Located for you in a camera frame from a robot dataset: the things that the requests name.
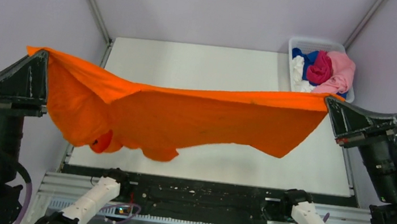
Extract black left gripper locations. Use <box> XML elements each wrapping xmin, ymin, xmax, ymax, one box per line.
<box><xmin>0</xmin><ymin>40</ymin><xmax>58</xmax><ymax>188</ymax></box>

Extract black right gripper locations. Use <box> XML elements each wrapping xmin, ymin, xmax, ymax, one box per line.
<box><xmin>312</xmin><ymin>92</ymin><xmax>397</xmax><ymax>200</ymax></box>

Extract orange t shirt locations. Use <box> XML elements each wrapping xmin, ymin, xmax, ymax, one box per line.
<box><xmin>45</xmin><ymin>47</ymin><xmax>328</xmax><ymax>162</ymax></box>

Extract pink t shirt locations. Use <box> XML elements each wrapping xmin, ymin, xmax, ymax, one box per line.
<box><xmin>312</xmin><ymin>51</ymin><xmax>356</xmax><ymax>94</ymax></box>

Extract magenta t shirt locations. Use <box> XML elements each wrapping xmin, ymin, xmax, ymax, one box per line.
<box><xmin>306</xmin><ymin>50</ymin><xmax>333</xmax><ymax>86</ymax></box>

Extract white t shirt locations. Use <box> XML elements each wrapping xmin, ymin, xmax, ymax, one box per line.
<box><xmin>290</xmin><ymin>56</ymin><xmax>315</xmax><ymax>93</ymax></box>

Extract blue t shirt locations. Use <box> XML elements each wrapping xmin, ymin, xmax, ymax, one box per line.
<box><xmin>290</xmin><ymin>48</ymin><xmax>352</xmax><ymax>98</ymax></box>

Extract white plastic laundry basket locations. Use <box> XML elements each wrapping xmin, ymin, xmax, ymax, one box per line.
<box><xmin>288</xmin><ymin>37</ymin><xmax>356</xmax><ymax>103</ymax></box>

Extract aluminium frame rail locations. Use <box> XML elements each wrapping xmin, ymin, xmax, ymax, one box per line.
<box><xmin>24</xmin><ymin>168</ymin><xmax>393</xmax><ymax>224</ymax></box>

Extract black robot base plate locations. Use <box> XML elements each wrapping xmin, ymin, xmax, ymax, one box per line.
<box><xmin>56</xmin><ymin>161</ymin><xmax>359</xmax><ymax>224</ymax></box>

